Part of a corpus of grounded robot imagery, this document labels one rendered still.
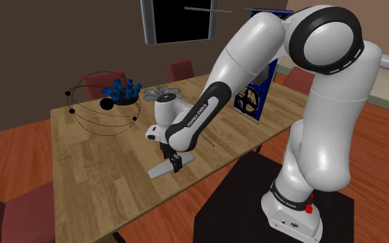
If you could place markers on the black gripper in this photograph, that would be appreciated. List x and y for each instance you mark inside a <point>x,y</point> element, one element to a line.
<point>167,148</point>

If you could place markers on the grey bar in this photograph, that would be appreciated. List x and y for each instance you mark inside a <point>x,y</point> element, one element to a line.
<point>158,171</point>

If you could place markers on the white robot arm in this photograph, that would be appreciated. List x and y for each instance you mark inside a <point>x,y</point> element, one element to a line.
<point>332,117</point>

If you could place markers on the thin grey rod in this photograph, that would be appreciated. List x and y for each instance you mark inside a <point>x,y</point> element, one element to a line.
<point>207,140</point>

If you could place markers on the grey flower-shaped dish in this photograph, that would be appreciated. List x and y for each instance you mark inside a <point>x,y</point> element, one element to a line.
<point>153,93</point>

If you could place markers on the black robot stand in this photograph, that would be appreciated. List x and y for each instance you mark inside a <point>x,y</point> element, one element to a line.
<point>234,202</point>

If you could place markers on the wooden dining table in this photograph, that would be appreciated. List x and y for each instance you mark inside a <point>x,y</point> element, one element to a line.
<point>96,175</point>

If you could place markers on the black bowl with blue pieces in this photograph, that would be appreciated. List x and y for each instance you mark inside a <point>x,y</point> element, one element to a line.
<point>124,100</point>

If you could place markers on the red chair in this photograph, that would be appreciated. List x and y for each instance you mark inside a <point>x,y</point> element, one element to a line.
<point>94,86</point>
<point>25,218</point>
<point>180,70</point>
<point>298,80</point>

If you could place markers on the blue standing banner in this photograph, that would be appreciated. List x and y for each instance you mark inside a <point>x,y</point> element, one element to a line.
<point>263,97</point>

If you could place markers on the dark window with grey frame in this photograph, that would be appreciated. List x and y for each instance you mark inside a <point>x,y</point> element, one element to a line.
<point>180,20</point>

